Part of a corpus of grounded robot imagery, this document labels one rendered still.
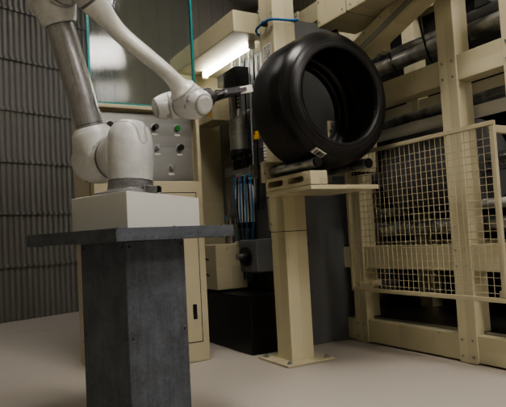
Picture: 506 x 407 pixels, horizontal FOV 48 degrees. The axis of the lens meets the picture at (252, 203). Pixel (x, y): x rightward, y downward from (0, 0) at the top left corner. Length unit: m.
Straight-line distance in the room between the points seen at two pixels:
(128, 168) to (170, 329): 0.56
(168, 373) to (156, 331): 0.15
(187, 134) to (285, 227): 0.72
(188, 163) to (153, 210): 1.10
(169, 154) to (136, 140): 0.95
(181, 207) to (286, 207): 0.88
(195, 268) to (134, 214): 1.10
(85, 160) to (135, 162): 0.25
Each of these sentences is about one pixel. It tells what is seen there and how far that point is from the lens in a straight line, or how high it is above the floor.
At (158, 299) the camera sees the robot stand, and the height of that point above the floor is 0.42.
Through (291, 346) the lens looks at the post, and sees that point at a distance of 2.75.
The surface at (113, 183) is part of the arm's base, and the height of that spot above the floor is 0.81.
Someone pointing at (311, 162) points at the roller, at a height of 0.90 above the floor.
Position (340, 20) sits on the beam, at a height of 1.64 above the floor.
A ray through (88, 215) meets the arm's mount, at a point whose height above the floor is 0.71.
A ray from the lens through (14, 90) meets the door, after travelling 5.45.
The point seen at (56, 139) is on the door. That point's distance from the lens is 5.54.
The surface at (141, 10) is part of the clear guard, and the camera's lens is 3.04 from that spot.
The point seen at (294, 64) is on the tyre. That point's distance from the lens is 2.41.
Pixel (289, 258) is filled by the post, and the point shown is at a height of 0.49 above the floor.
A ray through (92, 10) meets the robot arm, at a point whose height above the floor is 1.40.
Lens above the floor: 0.60
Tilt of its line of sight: 3 degrees up
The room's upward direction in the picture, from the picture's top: 3 degrees counter-clockwise
